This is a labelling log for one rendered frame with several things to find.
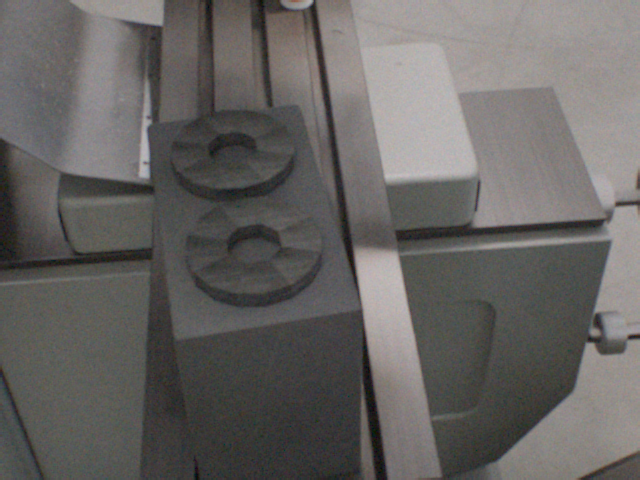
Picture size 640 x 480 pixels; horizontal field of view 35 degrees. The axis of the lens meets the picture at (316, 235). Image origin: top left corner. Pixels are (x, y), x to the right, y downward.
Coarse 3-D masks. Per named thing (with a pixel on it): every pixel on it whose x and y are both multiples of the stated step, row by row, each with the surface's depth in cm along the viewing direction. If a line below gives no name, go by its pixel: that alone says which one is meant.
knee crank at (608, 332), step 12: (600, 312) 139; (612, 312) 139; (600, 324) 138; (612, 324) 137; (624, 324) 137; (636, 324) 139; (588, 336) 139; (600, 336) 139; (612, 336) 137; (624, 336) 137; (636, 336) 139; (600, 348) 139; (612, 348) 137; (624, 348) 138
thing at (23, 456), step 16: (0, 384) 134; (0, 400) 135; (0, 416) 136; (16, 416) 140; (0, 432) 137; (16, 432) 141; (0, 448) 138; (16, 448) 142; (0, 464) 140; (16, 464) 143; (32, 464) 147
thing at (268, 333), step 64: (192, 128) 75; (256, 128) 75; (192, 192) 71; (256, 192) 71; (320, 192) 71; (192, 256) 65; (256, 256) 67; (320, 256) 65; (192, 320) 63; (256, 320) 63; (320, 320) 63; (192, 384) 65; (256, 384) 67; (320, 384) 68; (256, 448) 72; (320, 448) 73
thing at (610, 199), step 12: (600, 180) 139; (636, 180) 146; (600, 192) 138; (612, 192) 138; (624, 192) 141; (636, 192) 141; (612, 204) 138; (624, 204) 141; (636, 204) 141; (612, 216) 139
